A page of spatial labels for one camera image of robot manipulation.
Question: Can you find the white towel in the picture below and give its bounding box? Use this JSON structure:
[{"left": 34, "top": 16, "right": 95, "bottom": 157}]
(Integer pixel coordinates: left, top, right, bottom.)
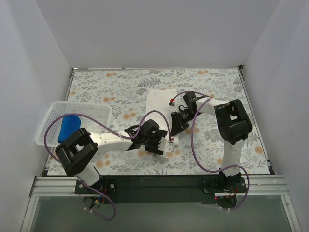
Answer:
[{"left": 145, "top": 89, "right": 177, "bottom": 131}]

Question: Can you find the blue microfiber towel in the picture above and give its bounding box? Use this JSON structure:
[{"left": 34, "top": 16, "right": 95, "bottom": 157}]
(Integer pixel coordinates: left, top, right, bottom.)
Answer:
[{"left": 57, "top": 115, "right": 81, "bottom": 143}]

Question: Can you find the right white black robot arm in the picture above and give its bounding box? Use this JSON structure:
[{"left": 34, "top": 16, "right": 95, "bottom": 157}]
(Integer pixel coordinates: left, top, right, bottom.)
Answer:
[{"left": 171, "top": 91, "right": 253, "bottom": 190}]

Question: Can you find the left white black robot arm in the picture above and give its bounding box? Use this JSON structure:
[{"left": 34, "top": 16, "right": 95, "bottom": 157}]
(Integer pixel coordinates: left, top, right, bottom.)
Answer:
[{"left": 56, "top": 119, "right": 175, "bottom": 186}]

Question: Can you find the floral patterned table mat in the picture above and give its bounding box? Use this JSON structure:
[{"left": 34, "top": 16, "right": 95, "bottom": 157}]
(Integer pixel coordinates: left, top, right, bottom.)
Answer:
[{"left": 47, "top": 68, "right": 275, "bottom": 176}]

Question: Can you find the white perforated plastic basket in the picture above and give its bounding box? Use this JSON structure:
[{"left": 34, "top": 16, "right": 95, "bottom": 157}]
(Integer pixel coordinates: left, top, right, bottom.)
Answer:
[{"left": 35, "top": 101, "right": 112, "bottom": 147}]

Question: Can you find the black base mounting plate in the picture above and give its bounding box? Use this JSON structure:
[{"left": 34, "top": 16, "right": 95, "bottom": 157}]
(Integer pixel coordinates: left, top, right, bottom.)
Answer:
[{"left": 74, "top": 175, "right": 247, "bottom": 205}]

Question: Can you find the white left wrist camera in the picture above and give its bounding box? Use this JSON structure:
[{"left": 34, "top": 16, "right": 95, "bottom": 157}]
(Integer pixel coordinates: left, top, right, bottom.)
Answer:
[{"left": 158, "top": 137, "right": 179, "bottom": 153}]

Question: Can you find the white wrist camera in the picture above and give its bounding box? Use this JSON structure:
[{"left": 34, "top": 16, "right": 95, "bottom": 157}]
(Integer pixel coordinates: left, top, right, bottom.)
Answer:
[
  {"left": 169, "top": 98, "right": 176, "bottom": 107},
  {"left": 158, "top": 137, "right": 179, "bottom": 153}
]

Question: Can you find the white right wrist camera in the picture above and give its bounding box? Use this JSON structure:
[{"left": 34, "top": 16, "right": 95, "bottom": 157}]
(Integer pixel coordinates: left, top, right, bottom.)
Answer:
[{"left": 169, "top": 98, "right": 176, "bottom": 107}]

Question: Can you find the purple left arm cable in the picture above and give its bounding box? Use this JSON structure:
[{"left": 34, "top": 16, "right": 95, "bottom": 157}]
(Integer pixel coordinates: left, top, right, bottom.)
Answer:
[{"left": 43, "top": 110, "right": 175, "bottom": 222}]

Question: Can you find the aluminium frame rail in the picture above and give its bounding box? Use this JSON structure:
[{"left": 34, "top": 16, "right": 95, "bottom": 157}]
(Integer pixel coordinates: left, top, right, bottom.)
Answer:
[{"left": 21, "top": 175, "right": 302, "bottom": 232}]

